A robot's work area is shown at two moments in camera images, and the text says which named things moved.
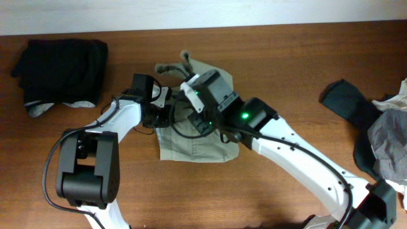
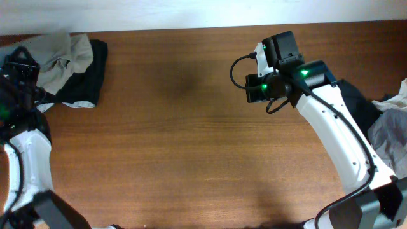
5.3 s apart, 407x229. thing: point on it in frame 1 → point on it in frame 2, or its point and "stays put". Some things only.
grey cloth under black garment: (37, 108) stays put
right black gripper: (200, 122) → (252, 88)
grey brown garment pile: (388, 137) stays put
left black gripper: (156, 117) → (18, 68)
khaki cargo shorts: (180, 142) → (60, 56)
